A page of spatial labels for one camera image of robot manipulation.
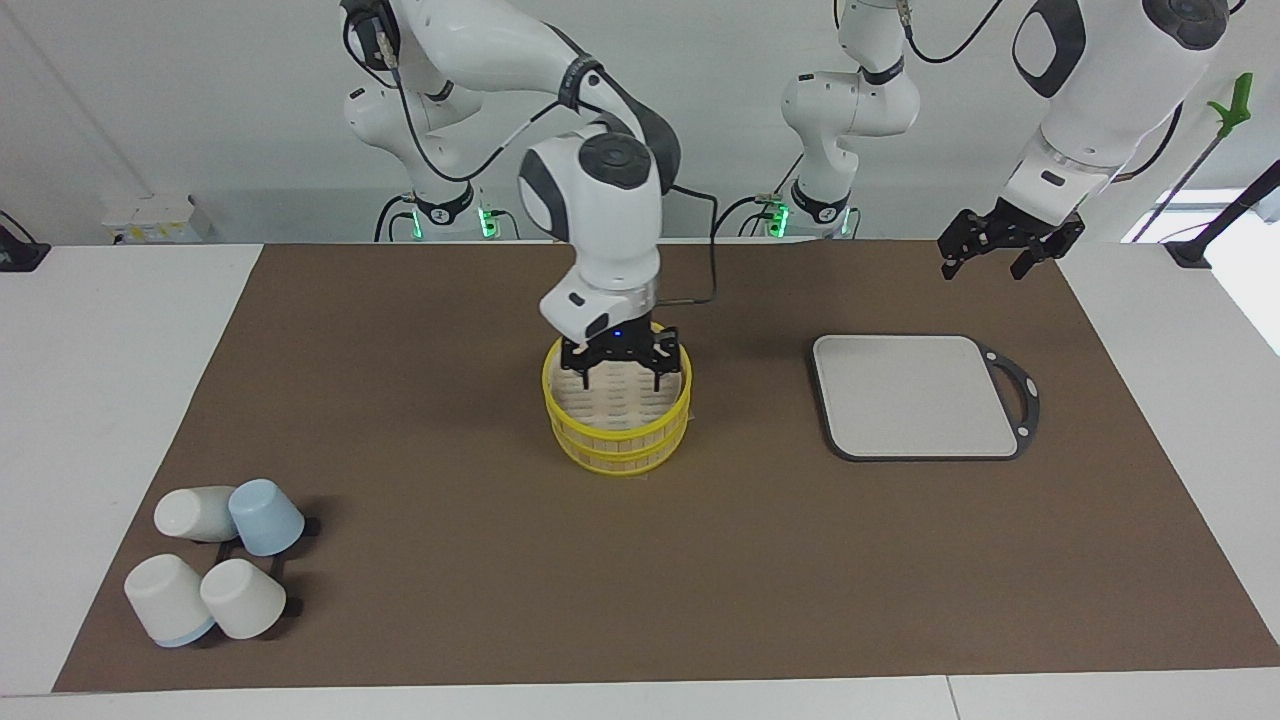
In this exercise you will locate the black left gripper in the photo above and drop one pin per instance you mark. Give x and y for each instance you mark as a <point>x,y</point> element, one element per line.
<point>1010,228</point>

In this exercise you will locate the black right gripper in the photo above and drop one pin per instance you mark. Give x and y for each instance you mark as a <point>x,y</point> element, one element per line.
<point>620,348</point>

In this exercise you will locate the yellow bamboo steamer tier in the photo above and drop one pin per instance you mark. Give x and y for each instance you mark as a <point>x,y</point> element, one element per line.
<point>618,425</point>
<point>620,458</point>

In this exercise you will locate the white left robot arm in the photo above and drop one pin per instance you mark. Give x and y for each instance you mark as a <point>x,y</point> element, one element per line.
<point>1100,90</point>

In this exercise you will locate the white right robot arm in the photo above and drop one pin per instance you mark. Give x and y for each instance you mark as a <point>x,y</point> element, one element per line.
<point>600,230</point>

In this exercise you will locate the grey cutting board black rim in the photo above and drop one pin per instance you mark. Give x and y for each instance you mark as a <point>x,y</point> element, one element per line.
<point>915,400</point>

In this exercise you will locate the brown table mat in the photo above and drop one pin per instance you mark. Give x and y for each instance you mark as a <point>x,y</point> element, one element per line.
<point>400,500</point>

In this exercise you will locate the green tipped pole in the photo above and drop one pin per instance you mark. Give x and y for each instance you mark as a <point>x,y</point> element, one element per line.
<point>1240,100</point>

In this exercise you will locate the light blue cup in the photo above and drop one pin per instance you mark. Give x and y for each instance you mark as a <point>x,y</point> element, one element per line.
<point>265,518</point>

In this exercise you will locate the white cup blue rim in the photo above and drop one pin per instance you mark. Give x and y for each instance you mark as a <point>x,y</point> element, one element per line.
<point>165,598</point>

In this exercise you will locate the black camera stand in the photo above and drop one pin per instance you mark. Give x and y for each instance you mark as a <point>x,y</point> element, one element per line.
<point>1215,225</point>

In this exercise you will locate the white wall box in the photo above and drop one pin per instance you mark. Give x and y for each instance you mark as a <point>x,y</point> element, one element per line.
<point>155,218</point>

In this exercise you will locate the black clamp mount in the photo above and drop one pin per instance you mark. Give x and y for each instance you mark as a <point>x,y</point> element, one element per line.
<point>20,255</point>

